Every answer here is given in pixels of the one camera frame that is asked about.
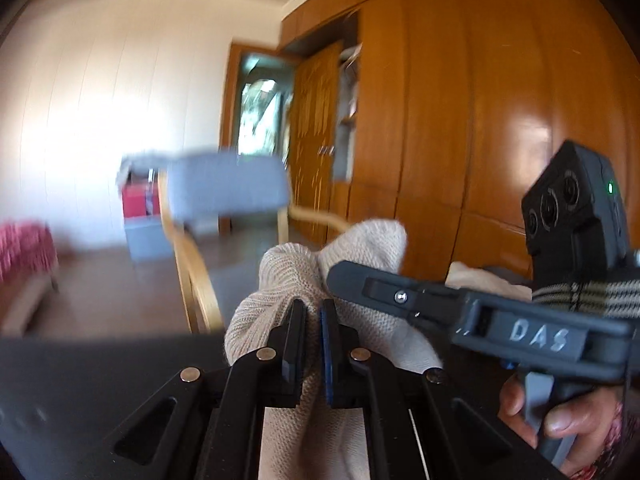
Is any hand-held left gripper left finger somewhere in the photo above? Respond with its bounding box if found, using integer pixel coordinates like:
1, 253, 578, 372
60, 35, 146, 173
80, 299, 307, 480

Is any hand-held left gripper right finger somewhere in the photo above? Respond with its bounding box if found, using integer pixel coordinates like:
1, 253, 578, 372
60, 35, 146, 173
319, 299, 566, 480

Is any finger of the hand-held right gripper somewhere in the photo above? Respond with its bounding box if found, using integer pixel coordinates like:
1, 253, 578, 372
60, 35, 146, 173
326, 260, 473, 333

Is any beige knit sweater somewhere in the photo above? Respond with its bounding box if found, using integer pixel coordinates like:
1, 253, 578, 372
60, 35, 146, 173
223, 218, 533, 480

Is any person's right hand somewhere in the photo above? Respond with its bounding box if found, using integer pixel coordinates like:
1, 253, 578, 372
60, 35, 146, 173
499, 379, 623, 476

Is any wooden door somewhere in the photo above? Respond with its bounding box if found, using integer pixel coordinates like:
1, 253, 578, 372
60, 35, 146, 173
287, 42, 346, 246

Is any grey wooden armchair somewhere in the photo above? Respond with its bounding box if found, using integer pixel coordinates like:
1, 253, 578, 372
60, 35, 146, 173
157, 147, 351, 336

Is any blue plastic storage box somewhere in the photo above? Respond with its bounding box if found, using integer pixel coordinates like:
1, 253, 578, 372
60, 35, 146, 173
125, 215, 173, 261

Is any wooden wardrobe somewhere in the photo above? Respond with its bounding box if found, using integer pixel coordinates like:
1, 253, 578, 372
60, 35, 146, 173
280, 0, 640, 311

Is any red storage bag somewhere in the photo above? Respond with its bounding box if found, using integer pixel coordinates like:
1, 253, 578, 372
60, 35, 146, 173
122, 170, 161, 218

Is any bed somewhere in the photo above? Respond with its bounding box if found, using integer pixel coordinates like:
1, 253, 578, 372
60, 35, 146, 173
0, 255, 58, 336

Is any red ruffled quilt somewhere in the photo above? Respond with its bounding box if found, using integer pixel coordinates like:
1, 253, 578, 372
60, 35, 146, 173
0, 220, 58, 281

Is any wooden door frame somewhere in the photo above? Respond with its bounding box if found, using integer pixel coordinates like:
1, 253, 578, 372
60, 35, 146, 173
220, 42, 301, 161

